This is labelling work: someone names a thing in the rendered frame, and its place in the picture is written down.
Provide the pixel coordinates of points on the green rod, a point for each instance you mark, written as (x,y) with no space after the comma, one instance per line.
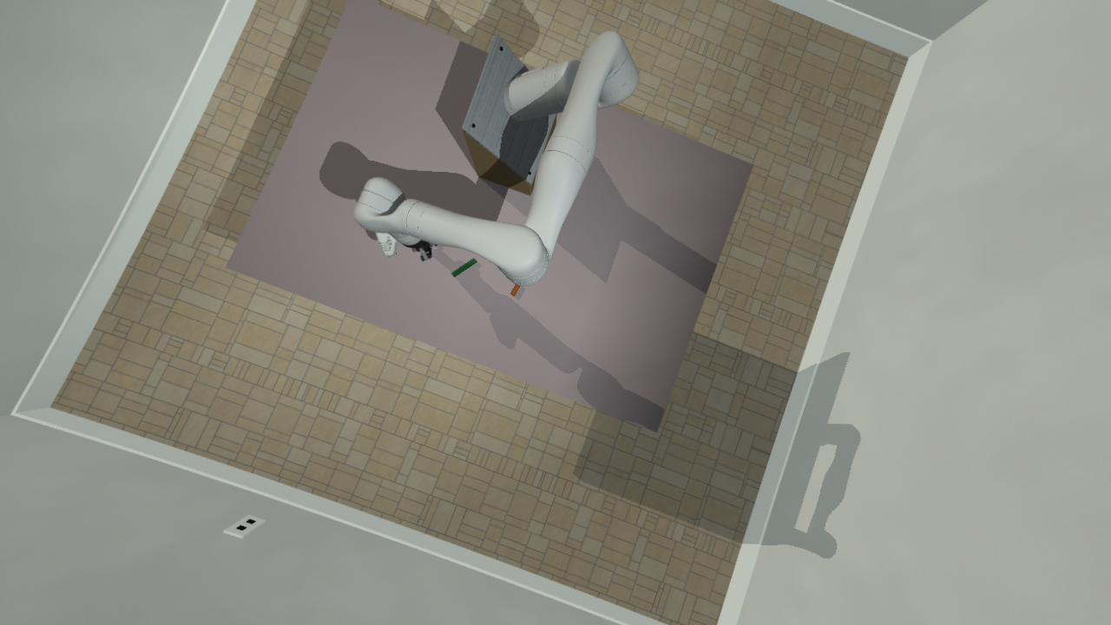
(456,273)

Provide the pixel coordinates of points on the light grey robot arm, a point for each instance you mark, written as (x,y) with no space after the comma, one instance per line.
(522,253)

